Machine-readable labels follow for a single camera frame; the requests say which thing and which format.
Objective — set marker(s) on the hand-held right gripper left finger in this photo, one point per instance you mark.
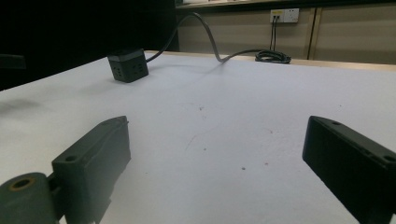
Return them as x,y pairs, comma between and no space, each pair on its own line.
93,161

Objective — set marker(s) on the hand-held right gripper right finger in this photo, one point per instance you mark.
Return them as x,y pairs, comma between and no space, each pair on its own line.
348,161

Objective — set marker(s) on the black cube power strip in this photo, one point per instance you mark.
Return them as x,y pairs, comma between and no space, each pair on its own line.
128,66

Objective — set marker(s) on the white wall socket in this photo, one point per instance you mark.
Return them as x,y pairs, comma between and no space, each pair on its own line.
284,15

